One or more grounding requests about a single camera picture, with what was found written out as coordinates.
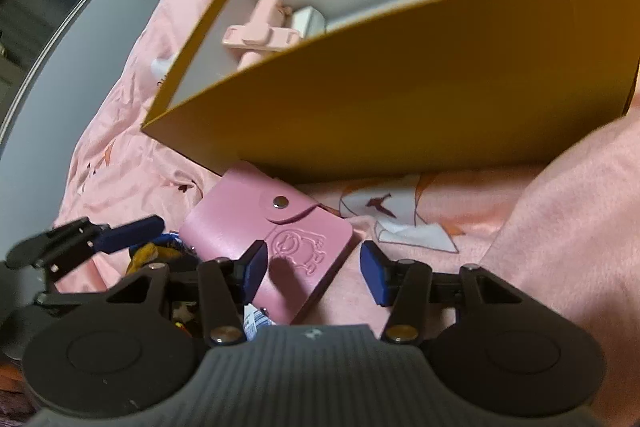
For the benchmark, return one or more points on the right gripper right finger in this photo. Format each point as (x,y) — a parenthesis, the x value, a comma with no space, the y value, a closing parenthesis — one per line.
(403,286)

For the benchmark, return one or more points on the white small box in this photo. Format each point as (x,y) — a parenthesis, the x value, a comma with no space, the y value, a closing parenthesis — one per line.
(308,22)

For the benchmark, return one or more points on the orange cardboard box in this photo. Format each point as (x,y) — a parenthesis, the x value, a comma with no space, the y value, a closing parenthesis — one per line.
(402,86)

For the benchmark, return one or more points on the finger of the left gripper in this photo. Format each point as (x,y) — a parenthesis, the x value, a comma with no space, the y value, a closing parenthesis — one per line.
(77,241)

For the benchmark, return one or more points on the brown sailor bear plush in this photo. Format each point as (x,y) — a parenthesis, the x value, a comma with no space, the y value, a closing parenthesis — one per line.
(168,249)

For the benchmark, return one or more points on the pink card wallet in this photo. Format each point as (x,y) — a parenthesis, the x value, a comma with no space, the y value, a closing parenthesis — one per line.
(306,243)

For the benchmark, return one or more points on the pink patterned bed sheet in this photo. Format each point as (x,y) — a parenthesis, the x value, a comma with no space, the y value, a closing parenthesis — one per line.
(566,234)

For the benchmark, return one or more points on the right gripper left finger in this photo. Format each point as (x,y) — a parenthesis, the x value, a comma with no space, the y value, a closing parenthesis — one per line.
(225,288)

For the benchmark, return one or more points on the pink phone holder stick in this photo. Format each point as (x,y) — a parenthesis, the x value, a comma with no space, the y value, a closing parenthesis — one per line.
(263,35)

